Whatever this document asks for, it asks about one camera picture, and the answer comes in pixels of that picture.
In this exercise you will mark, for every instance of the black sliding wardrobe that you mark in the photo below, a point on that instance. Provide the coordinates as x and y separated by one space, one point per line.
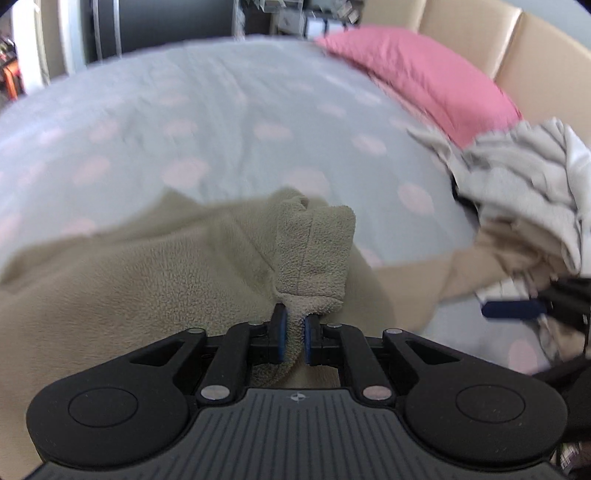
161 23

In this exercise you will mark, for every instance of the beige garment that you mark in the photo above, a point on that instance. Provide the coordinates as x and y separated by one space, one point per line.
498 249

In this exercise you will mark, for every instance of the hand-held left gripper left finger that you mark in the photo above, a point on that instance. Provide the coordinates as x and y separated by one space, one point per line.
280 334

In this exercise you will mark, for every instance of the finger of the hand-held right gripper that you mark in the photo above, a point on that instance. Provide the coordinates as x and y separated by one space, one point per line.
512 309
572 374

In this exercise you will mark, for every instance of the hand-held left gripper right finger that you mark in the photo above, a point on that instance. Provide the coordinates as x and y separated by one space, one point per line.
309 341

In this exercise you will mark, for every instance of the beige padded headboard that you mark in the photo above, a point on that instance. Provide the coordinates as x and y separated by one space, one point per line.
531 60

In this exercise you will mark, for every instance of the orange table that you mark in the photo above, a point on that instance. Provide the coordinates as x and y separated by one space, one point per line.
8 81

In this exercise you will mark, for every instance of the bed with polka dot sheet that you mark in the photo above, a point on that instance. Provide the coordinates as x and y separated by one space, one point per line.
207 115

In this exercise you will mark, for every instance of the khaki fleece hoodie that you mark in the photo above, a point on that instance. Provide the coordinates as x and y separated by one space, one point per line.
138 286

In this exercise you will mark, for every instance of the pink pillow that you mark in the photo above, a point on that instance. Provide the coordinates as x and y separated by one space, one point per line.
415 74

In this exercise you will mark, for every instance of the white low cabinet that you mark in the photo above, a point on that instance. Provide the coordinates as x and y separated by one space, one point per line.
291 22

